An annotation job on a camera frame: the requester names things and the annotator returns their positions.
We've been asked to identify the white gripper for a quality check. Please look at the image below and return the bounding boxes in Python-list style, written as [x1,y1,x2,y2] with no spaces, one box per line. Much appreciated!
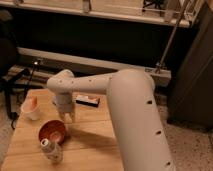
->
[55,93,74,123]

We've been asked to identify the metal pole stand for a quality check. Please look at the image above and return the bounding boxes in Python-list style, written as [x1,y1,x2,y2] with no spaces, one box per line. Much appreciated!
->
[155,0,190,74]

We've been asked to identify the white patterned bottle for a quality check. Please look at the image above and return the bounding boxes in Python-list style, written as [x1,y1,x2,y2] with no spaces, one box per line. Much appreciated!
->
[40,139,63,164]

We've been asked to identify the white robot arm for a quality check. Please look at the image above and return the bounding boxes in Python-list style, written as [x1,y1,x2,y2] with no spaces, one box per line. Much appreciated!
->
[47,69,176,171]

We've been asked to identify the red-brown ceramic bowl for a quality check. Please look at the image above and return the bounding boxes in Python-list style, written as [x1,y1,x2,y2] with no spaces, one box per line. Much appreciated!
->
[38,120,66,144]

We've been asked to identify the black tripod stand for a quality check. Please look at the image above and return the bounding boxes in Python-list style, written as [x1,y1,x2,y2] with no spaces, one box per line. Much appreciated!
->
[0,61,41,100]

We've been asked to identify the black office chair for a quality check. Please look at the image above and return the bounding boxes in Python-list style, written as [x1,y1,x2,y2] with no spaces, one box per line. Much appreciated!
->
[0,10,19,127]

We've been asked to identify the black and white box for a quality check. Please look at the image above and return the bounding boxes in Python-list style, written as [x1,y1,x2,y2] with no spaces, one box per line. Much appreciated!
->
[76,95,100,107]

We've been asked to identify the long white shelf beam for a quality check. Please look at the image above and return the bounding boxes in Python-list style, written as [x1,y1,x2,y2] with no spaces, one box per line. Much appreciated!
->
[18,47,172,87]

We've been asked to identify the white cup with orange item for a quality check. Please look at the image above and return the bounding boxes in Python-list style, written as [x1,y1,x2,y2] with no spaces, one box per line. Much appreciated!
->
[21,96,41,121]

